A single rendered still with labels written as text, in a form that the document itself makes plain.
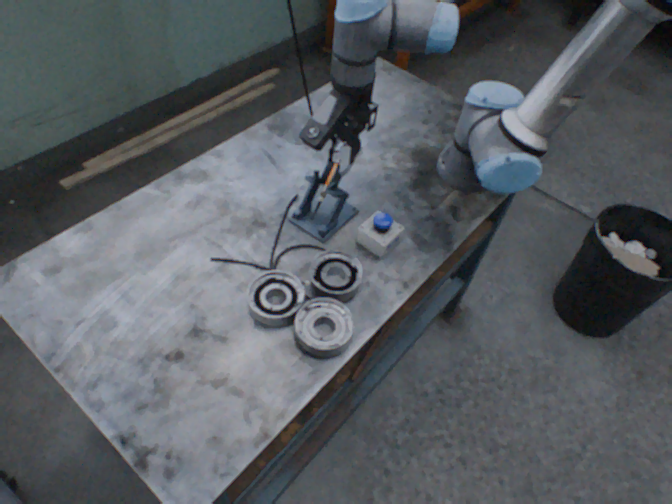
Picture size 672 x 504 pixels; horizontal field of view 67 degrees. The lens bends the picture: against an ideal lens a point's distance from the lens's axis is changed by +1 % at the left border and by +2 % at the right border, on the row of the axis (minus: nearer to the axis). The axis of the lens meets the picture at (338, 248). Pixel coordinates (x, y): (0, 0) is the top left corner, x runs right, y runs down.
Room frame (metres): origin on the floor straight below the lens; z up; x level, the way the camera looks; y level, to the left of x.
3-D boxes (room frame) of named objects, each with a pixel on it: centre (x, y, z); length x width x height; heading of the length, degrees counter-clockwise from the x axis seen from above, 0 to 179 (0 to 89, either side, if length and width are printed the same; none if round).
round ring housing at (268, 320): (0.51, 0.10, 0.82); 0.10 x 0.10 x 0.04
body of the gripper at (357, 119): (0.80, 0.02, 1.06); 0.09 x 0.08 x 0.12; 148
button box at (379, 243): (0.71, -0.08, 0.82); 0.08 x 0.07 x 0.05; 146
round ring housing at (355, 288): (0.58, 0.00, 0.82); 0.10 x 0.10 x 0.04
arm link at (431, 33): (0.82, -0.08, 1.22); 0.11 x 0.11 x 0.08; 9
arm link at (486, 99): (0.97, -0.29, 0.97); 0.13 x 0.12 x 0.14; 9
